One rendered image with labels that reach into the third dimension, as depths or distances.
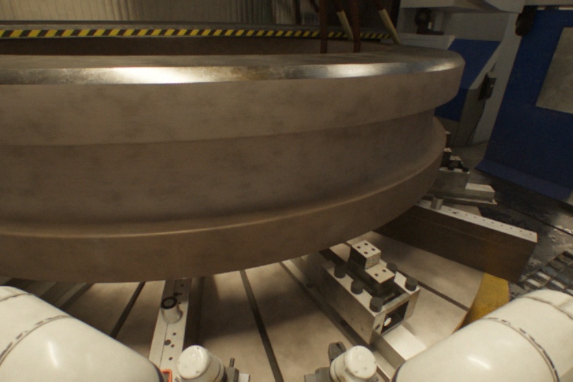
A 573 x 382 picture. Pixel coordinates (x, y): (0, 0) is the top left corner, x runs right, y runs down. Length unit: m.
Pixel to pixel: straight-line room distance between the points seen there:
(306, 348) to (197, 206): 1.02
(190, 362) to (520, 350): 0.77
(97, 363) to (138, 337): 1.68
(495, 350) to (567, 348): 0.10
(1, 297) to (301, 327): 1.67
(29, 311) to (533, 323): 0.64
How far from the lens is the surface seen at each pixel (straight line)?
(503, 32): 6.85
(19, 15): 4.29
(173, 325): 1.62
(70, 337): 0.47
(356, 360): 0.98
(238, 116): 1.22
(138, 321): 2.21
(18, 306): 0.54
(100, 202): 1.58
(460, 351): 0.46
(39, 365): 0.46
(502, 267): 2.78
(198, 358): 0.98
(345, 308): 1.84
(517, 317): 0.52
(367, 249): 1.78
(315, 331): 2.02
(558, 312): 0.56
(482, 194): 3.81
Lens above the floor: 1.90
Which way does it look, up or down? 28 degrees down
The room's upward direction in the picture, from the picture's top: 2 degrees clockwise
